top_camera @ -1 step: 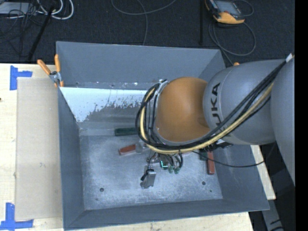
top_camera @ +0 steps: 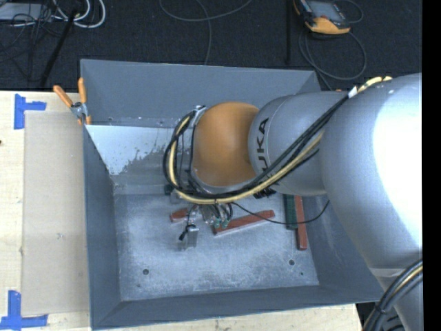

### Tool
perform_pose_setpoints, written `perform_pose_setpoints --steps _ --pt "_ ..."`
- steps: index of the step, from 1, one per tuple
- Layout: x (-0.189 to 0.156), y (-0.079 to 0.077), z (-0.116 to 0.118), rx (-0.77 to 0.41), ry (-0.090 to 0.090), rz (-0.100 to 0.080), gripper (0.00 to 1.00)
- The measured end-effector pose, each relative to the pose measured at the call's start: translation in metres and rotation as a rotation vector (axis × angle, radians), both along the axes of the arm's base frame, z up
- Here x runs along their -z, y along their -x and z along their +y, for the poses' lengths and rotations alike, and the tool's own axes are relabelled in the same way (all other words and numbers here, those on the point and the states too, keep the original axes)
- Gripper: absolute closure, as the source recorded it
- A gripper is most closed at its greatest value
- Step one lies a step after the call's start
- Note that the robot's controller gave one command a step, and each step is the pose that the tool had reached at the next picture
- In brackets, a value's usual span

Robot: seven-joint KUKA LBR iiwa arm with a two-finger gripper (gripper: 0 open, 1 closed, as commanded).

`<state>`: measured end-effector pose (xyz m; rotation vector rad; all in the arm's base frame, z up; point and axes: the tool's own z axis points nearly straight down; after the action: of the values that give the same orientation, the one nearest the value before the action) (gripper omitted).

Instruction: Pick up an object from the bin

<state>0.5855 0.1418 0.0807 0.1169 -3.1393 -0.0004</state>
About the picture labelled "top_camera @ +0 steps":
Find grey metal bin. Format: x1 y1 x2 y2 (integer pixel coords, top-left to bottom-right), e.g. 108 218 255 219
79 59 385 330

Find dark green flat block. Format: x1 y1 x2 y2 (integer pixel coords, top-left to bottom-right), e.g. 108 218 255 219
283 194 298 230

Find red-brown flat block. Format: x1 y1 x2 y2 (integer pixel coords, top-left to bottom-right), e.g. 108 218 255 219
169 208 192 223
294 194 309 252
212 209 276 237

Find flat pale board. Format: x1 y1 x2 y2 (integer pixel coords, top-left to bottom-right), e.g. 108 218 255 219
20 110 91 317

